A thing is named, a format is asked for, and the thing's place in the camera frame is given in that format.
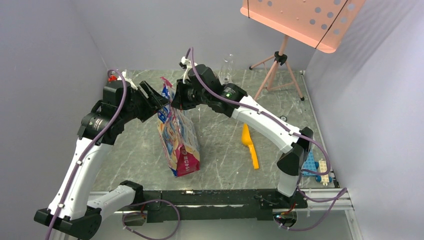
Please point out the colourful pet food bag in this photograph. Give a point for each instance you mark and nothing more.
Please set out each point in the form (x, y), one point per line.
(179, 140)

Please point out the blue building base plate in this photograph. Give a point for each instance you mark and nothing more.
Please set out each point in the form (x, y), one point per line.
(309, 164)

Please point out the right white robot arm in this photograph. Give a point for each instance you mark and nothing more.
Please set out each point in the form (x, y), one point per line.
(201, 86)

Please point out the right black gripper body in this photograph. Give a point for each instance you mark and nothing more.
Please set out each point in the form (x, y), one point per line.
(189, 98)

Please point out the yellow plastic scoop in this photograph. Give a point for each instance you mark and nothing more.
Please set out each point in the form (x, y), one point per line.
(247, 141)

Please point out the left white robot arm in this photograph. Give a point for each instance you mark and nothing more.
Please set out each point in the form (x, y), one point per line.
(71, 211)

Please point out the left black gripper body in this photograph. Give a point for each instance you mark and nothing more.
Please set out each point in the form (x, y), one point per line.
(139, 107)

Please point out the pink music stand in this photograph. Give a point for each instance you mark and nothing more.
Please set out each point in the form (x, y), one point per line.
(320, 24)

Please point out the white toy brick car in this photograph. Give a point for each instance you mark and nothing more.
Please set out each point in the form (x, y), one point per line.
(321, 167)

